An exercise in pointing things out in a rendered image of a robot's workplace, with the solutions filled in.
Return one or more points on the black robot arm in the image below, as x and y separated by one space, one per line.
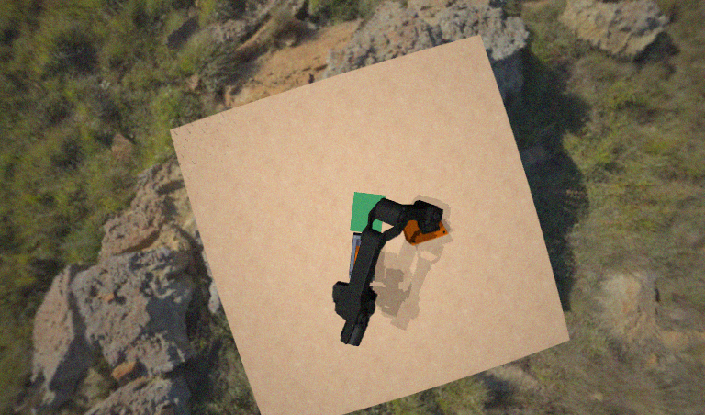
353 301

